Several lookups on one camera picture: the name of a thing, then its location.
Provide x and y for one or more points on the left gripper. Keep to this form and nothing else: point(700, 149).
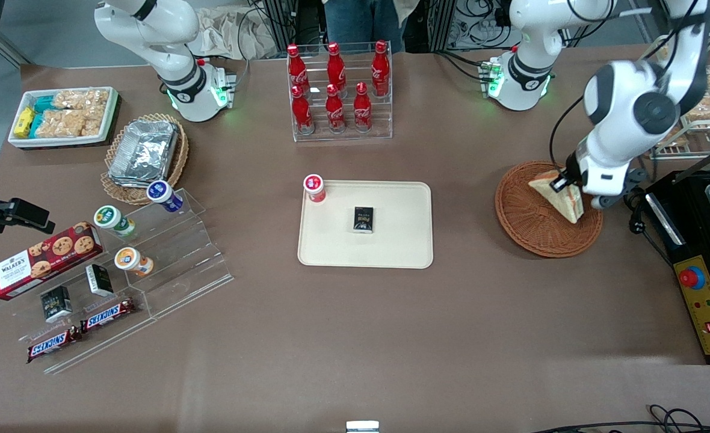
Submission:
point(571, 165)

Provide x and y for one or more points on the triangular sandwich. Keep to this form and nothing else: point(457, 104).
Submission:
point(562, 204)

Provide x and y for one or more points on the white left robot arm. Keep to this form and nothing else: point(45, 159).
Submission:
point(623, 102)

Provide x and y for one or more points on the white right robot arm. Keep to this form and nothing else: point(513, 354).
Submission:
point(177, 57)

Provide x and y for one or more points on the brown wicker basket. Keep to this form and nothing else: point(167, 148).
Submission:
point(526, 231)

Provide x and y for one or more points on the light wicker basket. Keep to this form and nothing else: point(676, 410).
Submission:
point(177, 162)

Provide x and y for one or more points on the beige plastic tray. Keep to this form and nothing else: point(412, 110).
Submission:
point(397, 234)

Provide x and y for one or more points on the red Walkers cookie box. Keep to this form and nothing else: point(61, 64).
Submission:
point(42, 264)

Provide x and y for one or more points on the green lid yogurt cup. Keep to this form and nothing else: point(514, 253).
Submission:
point(111, 218)

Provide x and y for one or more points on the white rectangular snack bin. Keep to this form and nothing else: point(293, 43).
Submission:
point(66, 141)

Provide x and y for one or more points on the small black box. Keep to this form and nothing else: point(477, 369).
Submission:
point(56, 304)
point(363, 219)
point(99, 279)

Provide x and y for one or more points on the teal snack pack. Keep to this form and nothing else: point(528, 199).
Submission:
point(43, 104)
point(36, 124)

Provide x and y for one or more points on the yellow snack pack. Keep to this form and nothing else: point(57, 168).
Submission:
point(24, 122)

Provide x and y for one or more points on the clear rice cracker pack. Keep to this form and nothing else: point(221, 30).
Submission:
point(95, 120)
point(60, 123)
point(81, 98)

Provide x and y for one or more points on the orange lid yogurt cup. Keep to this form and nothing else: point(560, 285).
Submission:
point(131, 260)

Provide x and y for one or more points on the Snickers chocolate bar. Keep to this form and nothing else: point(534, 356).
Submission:
point(107, 315)
point(53, 344)

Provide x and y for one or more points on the black control box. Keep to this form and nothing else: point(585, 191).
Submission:
point(692, 240)

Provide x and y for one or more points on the stack of foil containers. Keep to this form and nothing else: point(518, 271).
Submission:
point(144, 153)

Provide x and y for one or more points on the blue lid yogurt cup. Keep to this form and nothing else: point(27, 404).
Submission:
point(162, 193)

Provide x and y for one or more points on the red emergency stop button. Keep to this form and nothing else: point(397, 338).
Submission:
point(692, 277)

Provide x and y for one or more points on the clear acrylic stepped stand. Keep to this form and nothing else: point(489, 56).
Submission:
point(180, 264)

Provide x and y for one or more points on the red cola bottle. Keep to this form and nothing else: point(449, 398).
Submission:
point(335, 111)
point(298, 69)
point(380, 69)
point(362, 110)
point(302, 113)
point(336, 67)

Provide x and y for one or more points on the clear acrylic bottle rack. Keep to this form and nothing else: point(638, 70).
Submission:
point(343, 136)

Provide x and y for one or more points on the red lid yogurt cup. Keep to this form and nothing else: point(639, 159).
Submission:
point(314, 186)

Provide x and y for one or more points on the standing person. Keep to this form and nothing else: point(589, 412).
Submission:
point(361, 24)

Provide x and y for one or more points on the crumpled beige paper bag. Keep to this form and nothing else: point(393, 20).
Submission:
point(228, 33)

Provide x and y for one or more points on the small white edge object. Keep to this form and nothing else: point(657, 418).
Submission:
point(362, 427)

